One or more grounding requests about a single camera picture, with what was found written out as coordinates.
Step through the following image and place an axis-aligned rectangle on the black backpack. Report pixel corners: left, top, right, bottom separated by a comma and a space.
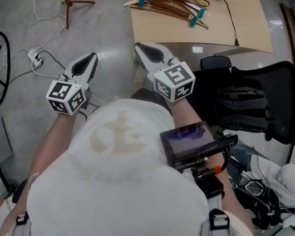
209, 81, 281, 137

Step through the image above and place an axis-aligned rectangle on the person's left forearm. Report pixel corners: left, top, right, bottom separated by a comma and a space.
27, 106, 81, 186

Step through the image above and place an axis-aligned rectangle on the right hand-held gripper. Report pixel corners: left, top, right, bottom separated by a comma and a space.
126, 40, 201, 106

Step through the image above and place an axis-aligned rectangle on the black mesh office chair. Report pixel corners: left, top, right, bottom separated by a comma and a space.
189, 46, 295, 148

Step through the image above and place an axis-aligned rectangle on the person's white T-shirt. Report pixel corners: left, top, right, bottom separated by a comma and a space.
0, 79, 278, 236

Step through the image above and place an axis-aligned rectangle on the black headset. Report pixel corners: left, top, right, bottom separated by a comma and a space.
229, 175, 289, 233

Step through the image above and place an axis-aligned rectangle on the black power cable with plug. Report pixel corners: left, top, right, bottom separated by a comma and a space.
198, 0, 248, 48

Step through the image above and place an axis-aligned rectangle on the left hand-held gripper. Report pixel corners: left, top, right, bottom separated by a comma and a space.
42, 46, 100, 120

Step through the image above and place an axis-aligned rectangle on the dark wooden clothes hanger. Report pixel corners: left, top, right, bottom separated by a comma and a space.
121, 0, 213, 32
154, 0, 212, 20

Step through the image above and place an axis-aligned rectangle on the white cable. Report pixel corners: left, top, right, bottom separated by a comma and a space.
16, 0, 73, 80

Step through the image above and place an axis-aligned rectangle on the black clamp with red knob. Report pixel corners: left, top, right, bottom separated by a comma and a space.
186, 150, 234, 203

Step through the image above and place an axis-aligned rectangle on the white power strip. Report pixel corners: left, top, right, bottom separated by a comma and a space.
25, 47, 47, 68

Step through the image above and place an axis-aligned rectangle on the white cloth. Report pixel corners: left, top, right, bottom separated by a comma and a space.
232, 153, 295, 227

